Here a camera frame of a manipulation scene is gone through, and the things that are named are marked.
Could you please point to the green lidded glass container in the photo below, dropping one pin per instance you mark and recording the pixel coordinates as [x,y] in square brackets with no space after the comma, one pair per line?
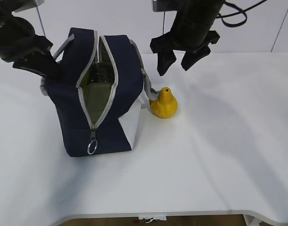
[96,96]

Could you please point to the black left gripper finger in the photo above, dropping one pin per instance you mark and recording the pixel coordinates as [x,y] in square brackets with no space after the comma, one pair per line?
[45,65]
[37,67]

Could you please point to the yellow pear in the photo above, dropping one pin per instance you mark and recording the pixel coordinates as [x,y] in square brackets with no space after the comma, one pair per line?
[165,106]

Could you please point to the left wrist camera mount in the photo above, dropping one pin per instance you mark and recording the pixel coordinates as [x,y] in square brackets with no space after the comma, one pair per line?
[28,4]

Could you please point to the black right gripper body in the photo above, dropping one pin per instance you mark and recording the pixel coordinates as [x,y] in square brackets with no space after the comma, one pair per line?
[192,22]

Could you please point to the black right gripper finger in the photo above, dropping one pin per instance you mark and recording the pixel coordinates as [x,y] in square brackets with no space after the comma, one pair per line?
[164,60]
[191,57]

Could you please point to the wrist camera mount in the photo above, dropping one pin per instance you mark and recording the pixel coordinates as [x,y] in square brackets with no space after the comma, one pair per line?
[164,5]
[28,4]

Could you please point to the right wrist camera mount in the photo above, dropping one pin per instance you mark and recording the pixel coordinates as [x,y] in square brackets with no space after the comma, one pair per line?
[164,5]

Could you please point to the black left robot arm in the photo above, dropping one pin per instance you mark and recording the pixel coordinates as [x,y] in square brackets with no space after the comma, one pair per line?
[7,7]

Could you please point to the white table leg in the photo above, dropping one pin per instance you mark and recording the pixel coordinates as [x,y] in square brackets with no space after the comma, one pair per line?
[251,221]

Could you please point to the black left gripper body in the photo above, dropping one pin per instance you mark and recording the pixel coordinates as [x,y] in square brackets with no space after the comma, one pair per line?
[18,39]

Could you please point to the navy blue lunch bag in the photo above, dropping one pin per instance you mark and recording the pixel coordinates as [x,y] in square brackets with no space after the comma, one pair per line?
[91,58]

